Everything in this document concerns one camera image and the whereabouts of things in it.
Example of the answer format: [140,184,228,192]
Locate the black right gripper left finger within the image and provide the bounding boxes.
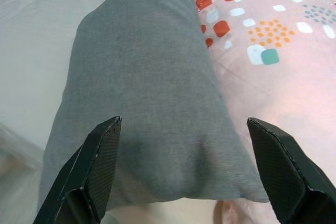
[33,115,122,224]

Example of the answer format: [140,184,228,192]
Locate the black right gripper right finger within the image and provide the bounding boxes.
[246,117,336,224]

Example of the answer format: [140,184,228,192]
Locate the grey fabric pillow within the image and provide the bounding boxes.
[36,0,270,212]

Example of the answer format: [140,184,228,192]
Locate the pink patterned bed quilt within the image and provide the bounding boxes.
[190,0,336,224]

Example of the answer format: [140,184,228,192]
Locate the white bed sheet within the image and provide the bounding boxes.
[0,0,140,224]

